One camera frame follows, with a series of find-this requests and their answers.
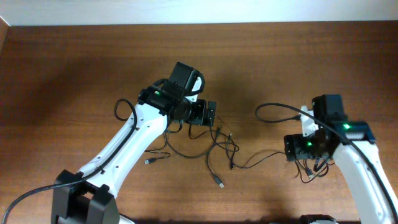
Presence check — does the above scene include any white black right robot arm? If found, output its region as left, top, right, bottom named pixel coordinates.
left=284, top=121, right=397, bottom=223

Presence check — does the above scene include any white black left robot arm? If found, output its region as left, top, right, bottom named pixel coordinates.
left=50, top=84, right=216, bottom=224

